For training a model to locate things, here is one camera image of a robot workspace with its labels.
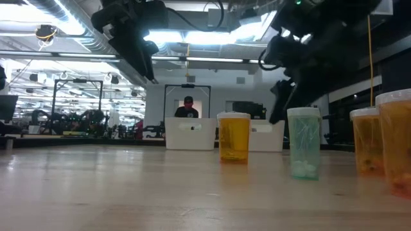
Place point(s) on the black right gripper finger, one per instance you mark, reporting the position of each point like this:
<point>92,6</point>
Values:
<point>300,94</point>
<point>281,102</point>

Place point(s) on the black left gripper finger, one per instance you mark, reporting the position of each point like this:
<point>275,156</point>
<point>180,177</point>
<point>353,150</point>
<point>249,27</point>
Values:
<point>151,61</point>
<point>131,56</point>

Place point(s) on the teal medicine bottle white cap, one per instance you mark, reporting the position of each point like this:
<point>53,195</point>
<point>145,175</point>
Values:
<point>304,144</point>

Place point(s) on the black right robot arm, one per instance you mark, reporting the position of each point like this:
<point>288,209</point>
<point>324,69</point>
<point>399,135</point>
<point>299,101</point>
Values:
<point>330,16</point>

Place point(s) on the white plastic bin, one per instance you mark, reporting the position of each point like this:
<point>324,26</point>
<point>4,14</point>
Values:
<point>191,138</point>
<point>266,138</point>

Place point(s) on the amber medicine bottle white cap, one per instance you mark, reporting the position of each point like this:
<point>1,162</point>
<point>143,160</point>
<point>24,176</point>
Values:
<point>234,138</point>
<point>367,144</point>

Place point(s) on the large amber medicine bottle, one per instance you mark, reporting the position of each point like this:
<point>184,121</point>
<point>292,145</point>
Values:
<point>396,144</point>

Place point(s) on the black background equipment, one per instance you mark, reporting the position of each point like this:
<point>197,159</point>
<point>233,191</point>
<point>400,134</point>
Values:
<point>248,109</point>

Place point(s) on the long ceiling light bar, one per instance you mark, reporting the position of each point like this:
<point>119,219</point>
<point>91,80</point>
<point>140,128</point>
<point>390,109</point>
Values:
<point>80,55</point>

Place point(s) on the person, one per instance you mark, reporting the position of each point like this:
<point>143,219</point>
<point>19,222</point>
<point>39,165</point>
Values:
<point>187,111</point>

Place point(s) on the black ceiling dome fixture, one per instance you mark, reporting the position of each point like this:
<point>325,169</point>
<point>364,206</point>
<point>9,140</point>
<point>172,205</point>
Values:
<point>46,32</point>

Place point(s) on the dark computer monitor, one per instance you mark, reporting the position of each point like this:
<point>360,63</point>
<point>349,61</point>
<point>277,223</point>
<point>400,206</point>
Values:
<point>7,107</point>

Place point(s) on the black gantry frame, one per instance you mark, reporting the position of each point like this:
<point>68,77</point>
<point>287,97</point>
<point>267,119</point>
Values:
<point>187,86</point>
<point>77,81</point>

